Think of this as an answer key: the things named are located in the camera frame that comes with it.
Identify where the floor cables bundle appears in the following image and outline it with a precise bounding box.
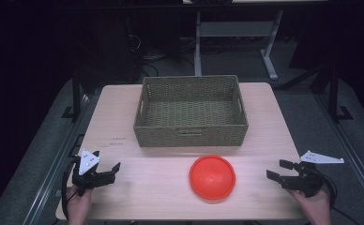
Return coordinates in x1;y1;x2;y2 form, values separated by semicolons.
127;32;197;78

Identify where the aluminium rail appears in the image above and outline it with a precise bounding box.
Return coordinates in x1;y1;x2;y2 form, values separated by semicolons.
314;92;364;207
22;93;92;225

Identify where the green woven basket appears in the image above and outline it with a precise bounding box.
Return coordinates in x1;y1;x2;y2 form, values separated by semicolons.
133;74;250;148

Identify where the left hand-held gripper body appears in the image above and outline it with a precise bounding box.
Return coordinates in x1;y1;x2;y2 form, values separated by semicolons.
71;149;115;198

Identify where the black metal stand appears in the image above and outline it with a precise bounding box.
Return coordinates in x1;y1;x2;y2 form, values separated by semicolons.
61;67;85;121
326;64;354;122

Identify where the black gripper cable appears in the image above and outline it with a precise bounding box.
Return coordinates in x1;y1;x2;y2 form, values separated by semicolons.
308;162;362;225
60;156;82;220

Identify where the grey metal desk frame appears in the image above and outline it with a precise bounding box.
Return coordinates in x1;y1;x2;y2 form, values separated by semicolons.
193;9;285;82

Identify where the dark cabinet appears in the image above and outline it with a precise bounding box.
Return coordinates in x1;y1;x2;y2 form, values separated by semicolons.
76;12;141;92

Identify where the red plastic plate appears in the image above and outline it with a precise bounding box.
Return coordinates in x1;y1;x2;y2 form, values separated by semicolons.
189;155;236;202

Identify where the person's right hand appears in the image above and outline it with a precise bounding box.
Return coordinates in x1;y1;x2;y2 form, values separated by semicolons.
288;187;332;225

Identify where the person's left hand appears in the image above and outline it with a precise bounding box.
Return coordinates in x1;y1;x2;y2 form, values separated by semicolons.
66;185;94;225

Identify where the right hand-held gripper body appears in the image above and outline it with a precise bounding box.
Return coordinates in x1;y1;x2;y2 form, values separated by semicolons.
281;150;345;199

